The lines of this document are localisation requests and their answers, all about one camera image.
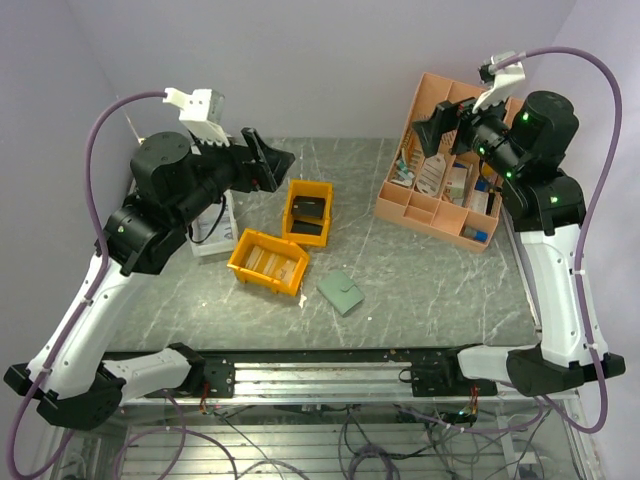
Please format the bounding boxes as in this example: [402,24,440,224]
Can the blue white box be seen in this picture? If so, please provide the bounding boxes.
[468,178,500,216]

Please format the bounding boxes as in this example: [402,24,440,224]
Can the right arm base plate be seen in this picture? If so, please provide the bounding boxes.
[398,347,498,398]

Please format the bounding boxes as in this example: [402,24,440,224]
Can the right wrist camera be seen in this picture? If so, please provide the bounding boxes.
[473,51,526,113]

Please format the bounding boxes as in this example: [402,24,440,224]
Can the white oval paint palette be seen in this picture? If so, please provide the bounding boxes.
[414,153,446,197]

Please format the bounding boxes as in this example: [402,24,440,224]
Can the white bin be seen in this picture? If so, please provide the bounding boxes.
[188,191,238,258]

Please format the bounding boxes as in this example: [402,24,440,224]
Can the black cards stack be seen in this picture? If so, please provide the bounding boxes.
[291,196,326,236]

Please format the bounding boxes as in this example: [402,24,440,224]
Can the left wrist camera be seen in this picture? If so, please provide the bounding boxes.
[163,87,230,147]

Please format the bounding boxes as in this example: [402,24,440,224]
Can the silver VIP cards stack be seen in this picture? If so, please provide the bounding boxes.
[194,205,234,244]

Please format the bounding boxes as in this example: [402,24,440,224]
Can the yellow bin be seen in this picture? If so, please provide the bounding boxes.
[227,228,310,297]
[282,179,334,248]

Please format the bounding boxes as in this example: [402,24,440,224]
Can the red white box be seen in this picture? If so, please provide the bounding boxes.
[443,162,472,203]

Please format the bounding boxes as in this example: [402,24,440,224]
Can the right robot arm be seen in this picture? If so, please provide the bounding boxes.
[411,91,626,397]

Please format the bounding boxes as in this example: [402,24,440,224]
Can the orange file organizer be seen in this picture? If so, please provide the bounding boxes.
[374,73,502,253]

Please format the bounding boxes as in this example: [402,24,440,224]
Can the aluminium rail frame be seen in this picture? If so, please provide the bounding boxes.
[29,349,601,480]

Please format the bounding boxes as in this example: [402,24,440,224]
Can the gold cards stack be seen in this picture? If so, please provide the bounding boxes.
[244,245,297,285]

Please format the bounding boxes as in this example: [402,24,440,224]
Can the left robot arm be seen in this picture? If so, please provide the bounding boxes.
[4,127,296,431]

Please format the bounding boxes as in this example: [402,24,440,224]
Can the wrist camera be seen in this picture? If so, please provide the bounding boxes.
[163,87,230,147]
[473,51,526,113]

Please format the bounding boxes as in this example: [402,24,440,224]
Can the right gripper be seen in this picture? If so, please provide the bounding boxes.
[412,83,528,181]

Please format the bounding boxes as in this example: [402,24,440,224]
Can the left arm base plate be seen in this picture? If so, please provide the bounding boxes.
[173,345,236,398]

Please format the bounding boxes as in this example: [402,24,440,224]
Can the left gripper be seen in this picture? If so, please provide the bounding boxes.
[171,126,294,227]

